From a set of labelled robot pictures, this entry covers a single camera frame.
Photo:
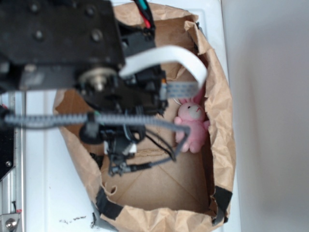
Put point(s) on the aluminium frame rail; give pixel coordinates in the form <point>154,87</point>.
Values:
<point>12,184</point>

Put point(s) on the pink plush bunny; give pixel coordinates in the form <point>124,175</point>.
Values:
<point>193,115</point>

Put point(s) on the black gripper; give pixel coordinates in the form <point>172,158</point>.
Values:
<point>140,94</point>

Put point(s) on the black mounting bracket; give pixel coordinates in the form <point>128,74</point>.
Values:
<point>7,145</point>

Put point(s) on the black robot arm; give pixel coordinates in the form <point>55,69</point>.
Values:
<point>80,44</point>

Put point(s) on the brown paper bag liner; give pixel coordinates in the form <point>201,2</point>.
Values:
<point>191,194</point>

